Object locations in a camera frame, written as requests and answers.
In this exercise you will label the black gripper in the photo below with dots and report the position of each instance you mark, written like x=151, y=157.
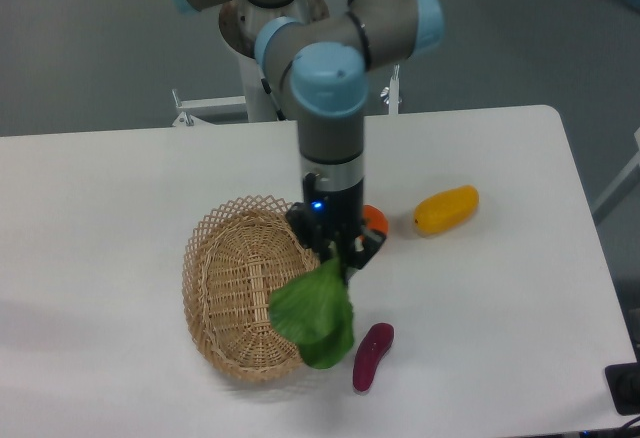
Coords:
x=326, y=216

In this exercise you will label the green bok choy vegetable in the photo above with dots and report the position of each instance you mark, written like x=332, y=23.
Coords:
x=314, y=312

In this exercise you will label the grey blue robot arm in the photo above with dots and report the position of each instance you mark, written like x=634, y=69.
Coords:
x=314, y=71

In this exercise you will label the woven wicker basket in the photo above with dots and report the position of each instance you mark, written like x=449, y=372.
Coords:
x=237, y=255

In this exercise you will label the orange tangerine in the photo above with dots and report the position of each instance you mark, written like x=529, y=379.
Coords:
x=374, y=220

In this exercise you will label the yellow mango fruit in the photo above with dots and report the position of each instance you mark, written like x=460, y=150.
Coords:
x=446, y=210

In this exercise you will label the purple sweet potato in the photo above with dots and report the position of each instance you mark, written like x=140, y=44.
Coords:
x=372, y=349

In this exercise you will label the white table leg right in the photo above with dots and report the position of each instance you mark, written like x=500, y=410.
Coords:
x=618, y=189

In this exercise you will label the black box at table edge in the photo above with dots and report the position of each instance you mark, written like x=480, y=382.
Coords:
x=623, y=383

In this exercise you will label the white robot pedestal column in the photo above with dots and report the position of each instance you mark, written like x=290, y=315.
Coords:
x=252, y=88

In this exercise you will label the white metal base frame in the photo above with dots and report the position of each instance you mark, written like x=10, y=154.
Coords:
x=233, y=109

